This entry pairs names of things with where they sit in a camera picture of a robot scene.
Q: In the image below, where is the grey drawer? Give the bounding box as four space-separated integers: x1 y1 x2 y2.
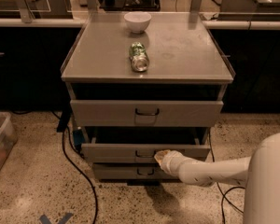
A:
80 127 211 164
92 163 177 181
70 100 223 127

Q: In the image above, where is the green crushed soda can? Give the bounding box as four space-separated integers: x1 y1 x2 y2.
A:
129 42 149 72

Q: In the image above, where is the blue power box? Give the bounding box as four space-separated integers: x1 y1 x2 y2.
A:
72 129 85 150

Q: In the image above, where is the grey top drawer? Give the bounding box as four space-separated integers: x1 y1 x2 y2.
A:
70 100 223 127

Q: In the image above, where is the white counter rail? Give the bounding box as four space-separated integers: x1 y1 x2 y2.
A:
0 19 280 31

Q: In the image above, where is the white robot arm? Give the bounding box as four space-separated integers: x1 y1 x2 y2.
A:
154 133 280 224

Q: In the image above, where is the black floor cable left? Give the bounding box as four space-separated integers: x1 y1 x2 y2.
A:
49 110 100 224

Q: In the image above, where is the clear plastic storage bin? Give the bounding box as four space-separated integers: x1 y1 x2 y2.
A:
0 112 18 170

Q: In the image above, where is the grey bottom drawer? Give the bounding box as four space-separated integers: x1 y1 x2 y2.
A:
92 163 177 181

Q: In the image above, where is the grey metal drawer cabinet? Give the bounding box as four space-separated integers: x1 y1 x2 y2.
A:
60 11 236 185

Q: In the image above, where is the white ceramic bowl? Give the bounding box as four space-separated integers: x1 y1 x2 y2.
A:
124 11 151 34

